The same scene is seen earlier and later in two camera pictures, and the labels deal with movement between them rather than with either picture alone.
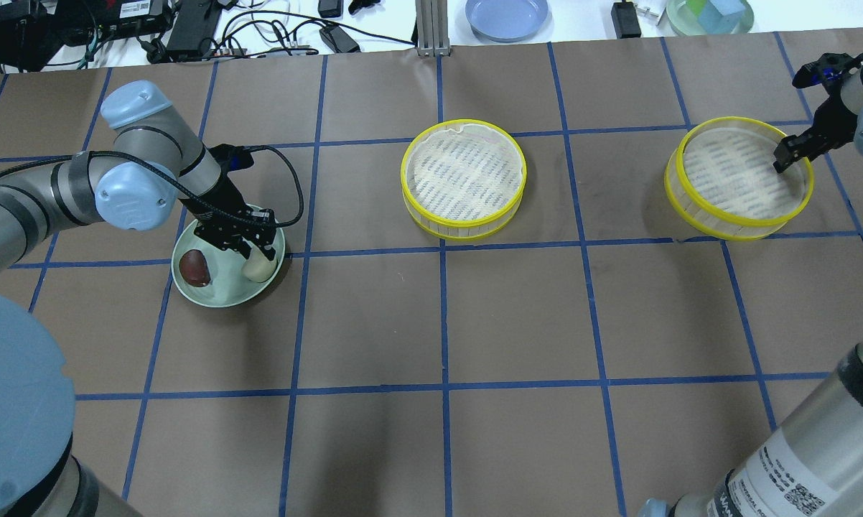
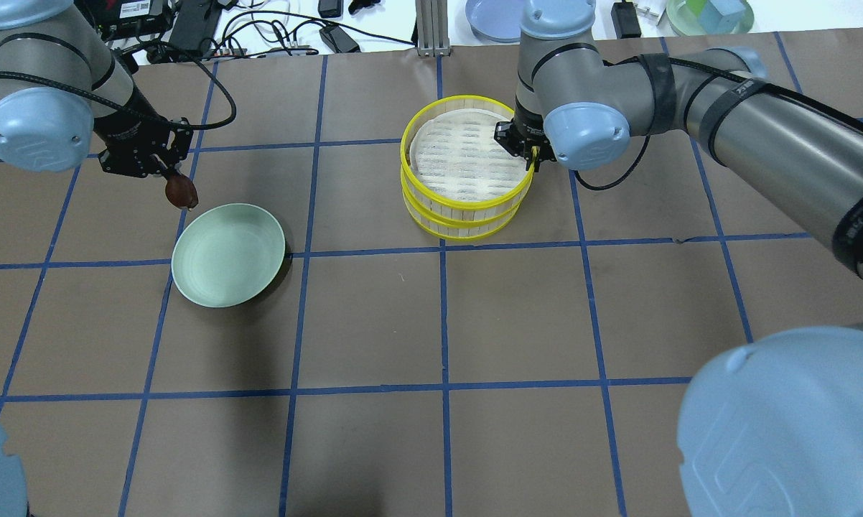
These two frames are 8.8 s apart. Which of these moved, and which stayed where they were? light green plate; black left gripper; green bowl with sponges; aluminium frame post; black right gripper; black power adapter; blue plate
Moved: black left gripper; black right gripper
Stayed: green bowl with sponges; black power adapter; blue plate; aluminium frame post; light green plate
